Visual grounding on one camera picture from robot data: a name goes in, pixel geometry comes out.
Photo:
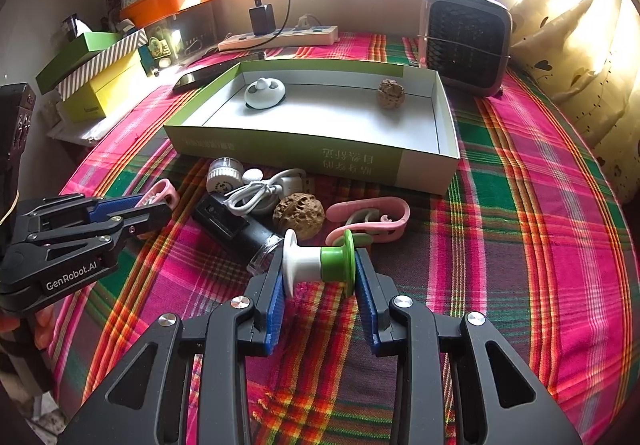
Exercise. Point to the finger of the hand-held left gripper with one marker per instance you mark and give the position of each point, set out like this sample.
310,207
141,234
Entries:
117,206
147,220

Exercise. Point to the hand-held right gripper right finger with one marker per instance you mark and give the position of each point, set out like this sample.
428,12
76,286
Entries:
367,315

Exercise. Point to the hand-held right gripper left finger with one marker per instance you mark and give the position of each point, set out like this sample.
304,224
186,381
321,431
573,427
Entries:
274,315

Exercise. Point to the pink toothed clip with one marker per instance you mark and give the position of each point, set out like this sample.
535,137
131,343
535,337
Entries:
161,191

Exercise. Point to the green and white spool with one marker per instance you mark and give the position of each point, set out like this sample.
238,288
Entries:
330,262

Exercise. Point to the black flashlight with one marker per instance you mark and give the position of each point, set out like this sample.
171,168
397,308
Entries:
225,225

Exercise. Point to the large brown walnut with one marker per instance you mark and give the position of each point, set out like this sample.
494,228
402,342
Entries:
299,216

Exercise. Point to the shallow green cardboard box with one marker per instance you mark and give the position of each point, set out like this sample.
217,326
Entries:
300,155

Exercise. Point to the person's left hand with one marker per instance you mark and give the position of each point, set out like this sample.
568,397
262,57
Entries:
45,325

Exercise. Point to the yellow box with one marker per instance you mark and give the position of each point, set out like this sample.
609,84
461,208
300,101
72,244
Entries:
110,92

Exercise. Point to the small white rounded gadget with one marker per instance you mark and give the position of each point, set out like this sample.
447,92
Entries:
253,175

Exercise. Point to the striped box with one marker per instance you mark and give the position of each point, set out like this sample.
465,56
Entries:
100,65

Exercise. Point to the black phone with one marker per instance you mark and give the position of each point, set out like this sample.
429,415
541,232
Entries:
200,75

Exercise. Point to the plaid tablecloth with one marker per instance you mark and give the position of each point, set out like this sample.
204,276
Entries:
500,225

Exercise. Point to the white round gadget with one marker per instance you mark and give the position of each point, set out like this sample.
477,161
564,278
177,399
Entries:
264,94

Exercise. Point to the clear plastic case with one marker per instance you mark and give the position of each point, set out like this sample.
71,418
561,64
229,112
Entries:
197,32

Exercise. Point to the orange tray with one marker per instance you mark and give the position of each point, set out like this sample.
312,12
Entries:
167,0

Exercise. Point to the small brown walnut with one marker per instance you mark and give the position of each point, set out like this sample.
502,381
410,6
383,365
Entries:
390,93

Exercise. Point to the beige power strip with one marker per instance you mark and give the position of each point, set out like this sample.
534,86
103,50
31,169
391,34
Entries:
280,38

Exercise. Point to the white plug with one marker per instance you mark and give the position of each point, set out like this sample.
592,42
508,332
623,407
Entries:
306,22

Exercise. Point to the small grey heater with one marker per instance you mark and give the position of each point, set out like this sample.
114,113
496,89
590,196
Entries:
465,42

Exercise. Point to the cream curtain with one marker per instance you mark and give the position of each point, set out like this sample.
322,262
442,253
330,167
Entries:
575,40

